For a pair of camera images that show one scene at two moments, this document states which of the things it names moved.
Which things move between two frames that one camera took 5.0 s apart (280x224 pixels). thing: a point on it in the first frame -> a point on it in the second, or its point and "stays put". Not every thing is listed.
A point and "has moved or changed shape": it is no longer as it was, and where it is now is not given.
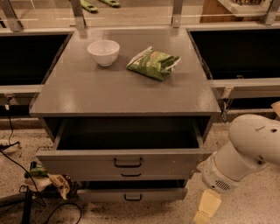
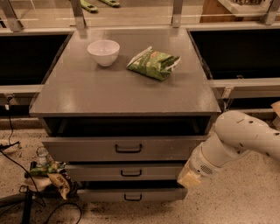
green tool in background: x=93 y=9 stays put
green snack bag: x=153 y=64 stays put
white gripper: x=215 y=177 -> x=199 y=166
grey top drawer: x=125 y=150 has moved or changed shape
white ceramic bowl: x=104 y=52 stays put
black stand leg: x=26 y=198 stays put
